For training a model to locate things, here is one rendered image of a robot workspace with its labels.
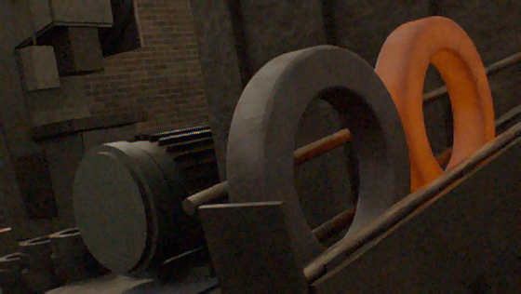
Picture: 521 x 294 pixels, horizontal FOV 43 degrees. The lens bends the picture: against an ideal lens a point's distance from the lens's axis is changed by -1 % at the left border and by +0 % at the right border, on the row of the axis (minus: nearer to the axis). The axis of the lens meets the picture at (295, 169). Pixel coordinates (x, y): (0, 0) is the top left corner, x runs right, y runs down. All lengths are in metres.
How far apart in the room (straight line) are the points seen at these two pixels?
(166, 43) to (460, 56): 7.89
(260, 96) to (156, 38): 7.98
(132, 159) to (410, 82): 1.34
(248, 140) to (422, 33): 0.24
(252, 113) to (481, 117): 0.32
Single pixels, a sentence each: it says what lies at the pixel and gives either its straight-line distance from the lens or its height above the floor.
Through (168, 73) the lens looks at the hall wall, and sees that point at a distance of 8.42.
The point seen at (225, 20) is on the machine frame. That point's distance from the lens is 1.36.
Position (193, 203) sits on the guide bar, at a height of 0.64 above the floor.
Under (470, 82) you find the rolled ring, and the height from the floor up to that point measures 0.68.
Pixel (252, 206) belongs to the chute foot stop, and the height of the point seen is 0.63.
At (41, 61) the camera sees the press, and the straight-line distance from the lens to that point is 5.03.
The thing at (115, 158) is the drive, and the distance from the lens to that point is 1.87.
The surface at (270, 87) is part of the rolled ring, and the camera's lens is 0.43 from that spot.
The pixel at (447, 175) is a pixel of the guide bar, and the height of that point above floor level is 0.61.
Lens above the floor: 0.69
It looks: 5 degrees down
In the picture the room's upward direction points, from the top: 10 degrees counter-clockwise
